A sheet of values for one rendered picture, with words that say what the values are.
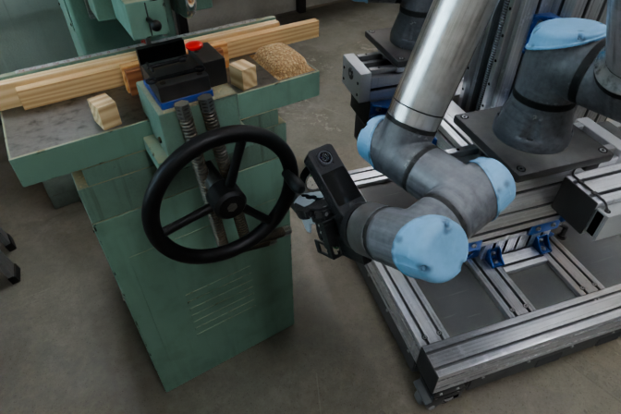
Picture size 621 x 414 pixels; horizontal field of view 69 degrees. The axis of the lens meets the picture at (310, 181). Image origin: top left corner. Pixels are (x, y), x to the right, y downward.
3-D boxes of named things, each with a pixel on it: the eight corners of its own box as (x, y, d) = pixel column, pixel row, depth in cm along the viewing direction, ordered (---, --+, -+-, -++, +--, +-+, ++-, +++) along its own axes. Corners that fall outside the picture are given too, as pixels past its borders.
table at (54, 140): (28, 223, 71) (11, 194, 67) (9, 129, 91) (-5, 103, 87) (345, 114, 96) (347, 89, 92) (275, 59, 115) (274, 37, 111)
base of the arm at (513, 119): (536, 108, 101) (551, 67, 95) (587, 146, 90) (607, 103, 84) (477, 119, 98) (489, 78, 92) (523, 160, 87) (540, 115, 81)
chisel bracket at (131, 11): (136, 49, 86) (124, 4, 81) (117, 25, 95) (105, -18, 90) (174, 41, 89) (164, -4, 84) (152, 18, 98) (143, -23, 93)
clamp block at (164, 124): (166, 161, 78) (155, 115, 73) (144, 124, 87) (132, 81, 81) (245, 135, 84) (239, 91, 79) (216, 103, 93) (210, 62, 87)
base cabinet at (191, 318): (164, 395, 134) (89, 227, 88) (115, 264, 172) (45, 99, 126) (296, 324, 152) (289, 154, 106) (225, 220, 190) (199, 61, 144)
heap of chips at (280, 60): (278, 80, 94) (277, 64, 92) (249, 55, 103) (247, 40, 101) (315, 70, 98) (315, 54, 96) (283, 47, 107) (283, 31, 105)
